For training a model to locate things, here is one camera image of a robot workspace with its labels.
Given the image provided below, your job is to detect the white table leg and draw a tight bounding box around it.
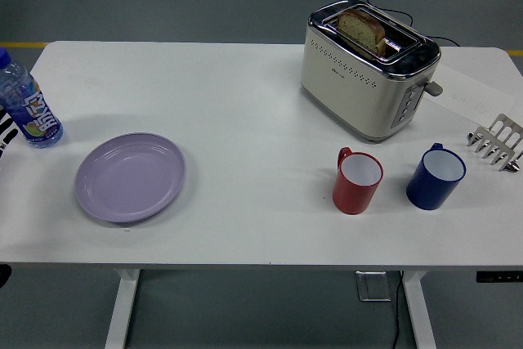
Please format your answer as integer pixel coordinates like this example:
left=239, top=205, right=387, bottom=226
left=104, top=269, right=144, bottom=349
left=400, top=270, right=438, bottom=349

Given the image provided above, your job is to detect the metal floor outlet plate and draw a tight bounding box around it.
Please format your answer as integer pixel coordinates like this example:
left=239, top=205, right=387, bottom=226
left=355, top=270, right=391, bottom=303

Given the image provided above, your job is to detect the black cable under table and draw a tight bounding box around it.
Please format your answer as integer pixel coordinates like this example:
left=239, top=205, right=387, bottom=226
left=391, top=271, right=405, bottom=349

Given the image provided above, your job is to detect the red cup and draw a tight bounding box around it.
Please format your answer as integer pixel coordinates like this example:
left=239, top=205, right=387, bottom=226
left=332, top=146, right=385, bottom=216

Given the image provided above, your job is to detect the blue cup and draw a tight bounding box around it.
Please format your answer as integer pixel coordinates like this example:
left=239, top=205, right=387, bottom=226
left=405, top=142, right=467, bottom=211

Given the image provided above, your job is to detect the cream and chrome toaster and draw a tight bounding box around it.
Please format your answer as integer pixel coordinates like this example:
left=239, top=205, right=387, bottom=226
left=300, top=0, right=445, bottom=145

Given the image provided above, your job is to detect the black table control panel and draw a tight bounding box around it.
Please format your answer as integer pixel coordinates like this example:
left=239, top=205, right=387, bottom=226
left=476, top=271, right=523, bottom=284

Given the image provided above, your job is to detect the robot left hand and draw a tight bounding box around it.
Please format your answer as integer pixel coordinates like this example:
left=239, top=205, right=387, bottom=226
left=0, top=108, right=20, bottom=162

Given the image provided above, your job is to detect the bread slice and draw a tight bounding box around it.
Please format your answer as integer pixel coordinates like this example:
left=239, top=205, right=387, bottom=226
left=336, top=7, right=387, bottom=59

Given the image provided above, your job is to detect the blue-label drink bottle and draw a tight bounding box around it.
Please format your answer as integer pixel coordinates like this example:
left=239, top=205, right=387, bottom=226
left=0, top=47, right=65, bottom=150

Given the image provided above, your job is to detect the purple plate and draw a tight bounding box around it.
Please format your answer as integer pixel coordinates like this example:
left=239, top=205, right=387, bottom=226
left=74, top=132, right=188, bottom=224

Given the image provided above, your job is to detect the metal toast rack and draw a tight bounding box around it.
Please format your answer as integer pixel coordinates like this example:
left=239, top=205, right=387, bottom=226
left=465, top=114, right=523, bottom=172

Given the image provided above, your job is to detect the white paper sheet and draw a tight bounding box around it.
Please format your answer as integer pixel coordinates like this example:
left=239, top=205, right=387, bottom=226
left=423, top=60, right=516, bottom=125

